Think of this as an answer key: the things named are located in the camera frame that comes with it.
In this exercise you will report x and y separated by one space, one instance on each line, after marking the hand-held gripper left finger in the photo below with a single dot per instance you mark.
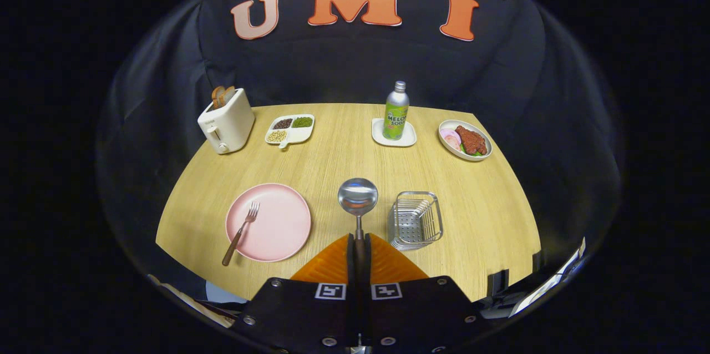
351 309

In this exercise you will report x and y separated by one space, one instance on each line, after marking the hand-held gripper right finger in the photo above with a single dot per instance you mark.
368 309

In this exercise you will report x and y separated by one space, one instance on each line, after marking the pink round plate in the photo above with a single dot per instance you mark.
277 226

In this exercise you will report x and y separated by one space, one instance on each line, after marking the white square coaster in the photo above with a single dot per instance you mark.
377 135

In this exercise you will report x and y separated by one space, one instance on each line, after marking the white divided snack dish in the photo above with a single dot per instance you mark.
302 135

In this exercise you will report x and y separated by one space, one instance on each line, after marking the white round food plate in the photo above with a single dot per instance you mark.
470 158

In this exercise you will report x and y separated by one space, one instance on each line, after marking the green vegetable garnish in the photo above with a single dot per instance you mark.
462 148

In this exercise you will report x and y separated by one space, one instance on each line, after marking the pile of yellow soybeans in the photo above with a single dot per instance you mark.
277 136

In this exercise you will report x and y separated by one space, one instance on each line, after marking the pink onion slices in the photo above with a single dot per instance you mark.
449 136

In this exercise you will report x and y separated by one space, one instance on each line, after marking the pile of green beans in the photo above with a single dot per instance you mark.
302 121

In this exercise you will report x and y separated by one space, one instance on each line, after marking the green soda bottle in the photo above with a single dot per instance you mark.
395 115

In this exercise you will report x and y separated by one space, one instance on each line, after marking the brown meat piece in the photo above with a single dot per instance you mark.
471 140

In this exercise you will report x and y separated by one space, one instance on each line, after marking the pile of dark red beans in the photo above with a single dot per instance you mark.
283 123

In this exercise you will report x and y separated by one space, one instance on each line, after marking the white toaster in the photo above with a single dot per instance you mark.
230 124

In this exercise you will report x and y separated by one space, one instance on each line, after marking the black backdrop cloth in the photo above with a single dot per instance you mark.
333 65

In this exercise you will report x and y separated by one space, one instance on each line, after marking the brown toast slice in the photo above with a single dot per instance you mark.
217 97
229 94

